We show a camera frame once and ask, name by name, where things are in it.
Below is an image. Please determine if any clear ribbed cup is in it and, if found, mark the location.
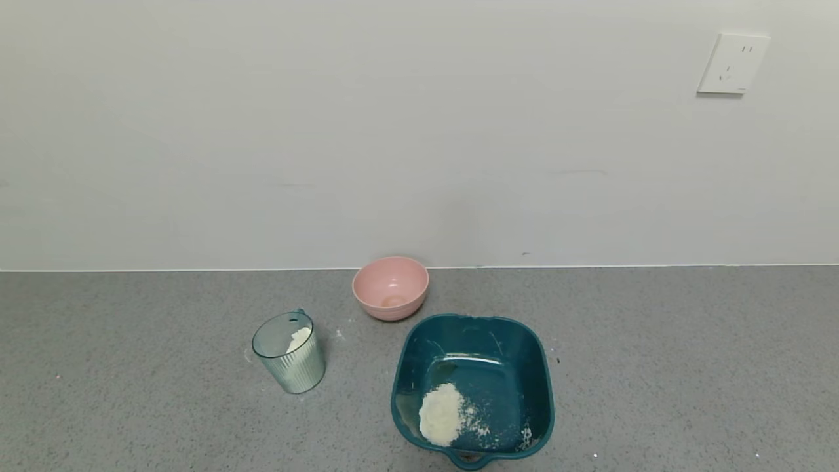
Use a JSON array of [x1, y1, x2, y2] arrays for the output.
[[252, 309, 326, 395]]

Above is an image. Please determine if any white wall socket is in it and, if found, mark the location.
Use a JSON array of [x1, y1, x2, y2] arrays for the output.
[[696, 33, 771, 95]]

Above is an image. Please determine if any pink bowl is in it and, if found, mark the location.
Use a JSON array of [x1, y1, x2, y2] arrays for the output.
[[352, 256, 430, 321]]

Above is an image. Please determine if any white powder pile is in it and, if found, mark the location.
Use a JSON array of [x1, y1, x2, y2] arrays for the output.
[[418, 383, 490, 448]]

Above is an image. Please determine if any teal plastic basin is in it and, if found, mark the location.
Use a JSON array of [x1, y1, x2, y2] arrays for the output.
[[391, 313, 556, 471]]

